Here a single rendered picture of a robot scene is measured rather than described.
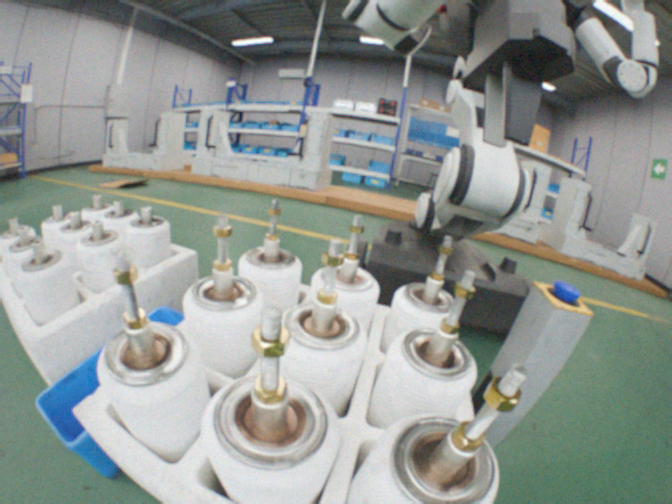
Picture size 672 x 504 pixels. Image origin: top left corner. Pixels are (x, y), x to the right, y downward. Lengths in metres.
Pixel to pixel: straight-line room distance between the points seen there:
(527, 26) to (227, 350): 0.37
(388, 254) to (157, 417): 0.59
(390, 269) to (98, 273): 0.62
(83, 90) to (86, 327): 6.51
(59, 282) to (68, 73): 6.40
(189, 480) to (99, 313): 0.31
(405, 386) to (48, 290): 0.47
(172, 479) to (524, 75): 0.39
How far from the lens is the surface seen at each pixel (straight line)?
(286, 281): 0.36
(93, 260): 0.49
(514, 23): 0.20
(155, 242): 0.55
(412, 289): 0.37
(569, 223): 2.85
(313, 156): 2.36
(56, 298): 0.46
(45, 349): 0.45
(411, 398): 0.25
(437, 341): 0.25
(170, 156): 3.51
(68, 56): 6.83
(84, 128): 6.79
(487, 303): 0.74
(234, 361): 0.31
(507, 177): 0.57
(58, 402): 0.47
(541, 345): 0.36
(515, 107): 0.20
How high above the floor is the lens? 0.41
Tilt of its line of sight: 21 degrees down
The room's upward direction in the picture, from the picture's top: 10 degrees clockwise
